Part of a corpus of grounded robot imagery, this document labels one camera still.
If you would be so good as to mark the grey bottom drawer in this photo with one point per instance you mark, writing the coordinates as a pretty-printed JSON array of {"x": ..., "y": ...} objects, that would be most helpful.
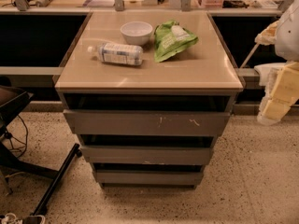
[{"x": 135, "y": 178}]

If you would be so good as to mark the clear plastic water bottle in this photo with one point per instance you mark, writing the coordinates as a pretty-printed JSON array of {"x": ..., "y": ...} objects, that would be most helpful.
[{"x": 118, "y": 53}]

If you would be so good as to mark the white stick with tip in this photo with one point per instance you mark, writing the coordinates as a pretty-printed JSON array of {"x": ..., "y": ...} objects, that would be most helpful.
[{"x": 249, "y": 55}]

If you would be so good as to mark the grey drawer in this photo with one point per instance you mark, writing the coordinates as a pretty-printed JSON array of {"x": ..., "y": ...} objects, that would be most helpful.
[
  {"x": 155, "y": 123},
  {"x": 135, "y": 178},
  {"x": 147, "y": 155}
]

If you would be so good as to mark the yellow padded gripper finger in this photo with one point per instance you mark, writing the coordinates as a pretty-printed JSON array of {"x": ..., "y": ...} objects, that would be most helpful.
[
  {"x": 281, "y": 92},
  {"x": 268, "y": 35}
]

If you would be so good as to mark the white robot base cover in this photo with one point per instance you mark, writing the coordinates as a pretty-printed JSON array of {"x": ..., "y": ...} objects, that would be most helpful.
[{"x": 263, "y": 71}]

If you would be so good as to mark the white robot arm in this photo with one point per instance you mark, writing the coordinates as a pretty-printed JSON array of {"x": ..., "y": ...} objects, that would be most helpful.
[{"x": 287, "y": 34}]

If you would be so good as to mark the black and white sneaker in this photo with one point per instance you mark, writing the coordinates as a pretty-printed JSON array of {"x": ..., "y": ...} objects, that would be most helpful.
[{"x": 11, "y": 218}]

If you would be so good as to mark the grey top drawer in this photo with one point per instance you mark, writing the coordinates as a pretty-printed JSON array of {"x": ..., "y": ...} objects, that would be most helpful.
[{"x": 155, "y": 123}]

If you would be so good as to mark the white bowl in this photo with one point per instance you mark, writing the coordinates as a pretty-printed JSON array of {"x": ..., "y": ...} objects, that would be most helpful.
[{"x": 136, "y": 32}]

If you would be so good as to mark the grey drawer cabinet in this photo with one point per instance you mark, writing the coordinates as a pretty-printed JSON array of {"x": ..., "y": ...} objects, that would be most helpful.
[{"x": 200, "y": 79}]

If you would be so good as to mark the green chip bag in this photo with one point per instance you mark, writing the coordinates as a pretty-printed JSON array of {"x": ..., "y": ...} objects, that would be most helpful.
[{"x": 171, "y": 39}]

